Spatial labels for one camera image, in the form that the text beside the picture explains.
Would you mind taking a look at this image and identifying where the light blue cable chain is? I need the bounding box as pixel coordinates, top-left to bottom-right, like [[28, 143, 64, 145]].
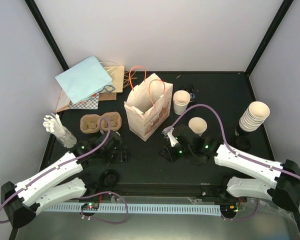
[[40, 202, 223, 218]]

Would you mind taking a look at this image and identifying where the black cup lid stack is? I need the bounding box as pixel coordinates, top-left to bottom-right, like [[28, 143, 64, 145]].
[[233, 136, 251, 152]]

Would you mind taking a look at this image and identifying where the cream bear paper bag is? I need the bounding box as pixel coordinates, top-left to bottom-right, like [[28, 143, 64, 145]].
[[124, 72, 173, 141]]

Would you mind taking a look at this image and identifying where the white plastic cutlery bunch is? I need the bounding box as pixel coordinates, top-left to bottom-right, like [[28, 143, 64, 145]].
[[42, 113, 77, 149]]

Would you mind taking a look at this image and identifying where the light blue paper bag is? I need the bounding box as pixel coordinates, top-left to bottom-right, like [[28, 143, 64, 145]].
[[55, 55, 112, 104]]

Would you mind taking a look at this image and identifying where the stack of white cups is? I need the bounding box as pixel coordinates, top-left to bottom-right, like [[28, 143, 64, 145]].
[[239, 101, 270, 133]]

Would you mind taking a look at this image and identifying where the black plastic cup lid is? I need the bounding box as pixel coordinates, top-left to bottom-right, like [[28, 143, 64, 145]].
[[99, 169, 118, 186]]

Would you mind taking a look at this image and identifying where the checkered paper bag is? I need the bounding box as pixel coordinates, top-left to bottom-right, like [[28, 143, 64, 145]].
[[67, 93, 100, 110]]

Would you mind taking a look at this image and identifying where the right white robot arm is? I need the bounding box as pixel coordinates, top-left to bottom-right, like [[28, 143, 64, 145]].
[[160, 124, 300, 212]]

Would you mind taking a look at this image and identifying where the white paper coffee cup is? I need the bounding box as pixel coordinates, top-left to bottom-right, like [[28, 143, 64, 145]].
[[188, 117, 208, 136]]

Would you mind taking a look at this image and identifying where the black paper coffee cup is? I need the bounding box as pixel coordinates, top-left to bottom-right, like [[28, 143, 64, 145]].
[[187, 85, 197, 104]]

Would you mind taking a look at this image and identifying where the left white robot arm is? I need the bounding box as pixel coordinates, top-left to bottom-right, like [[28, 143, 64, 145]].
[[0, 130, 128, 229]]

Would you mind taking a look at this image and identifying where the brown kraft paper bag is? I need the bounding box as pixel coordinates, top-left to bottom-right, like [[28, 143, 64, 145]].
[[55, 65, 125, 113]]

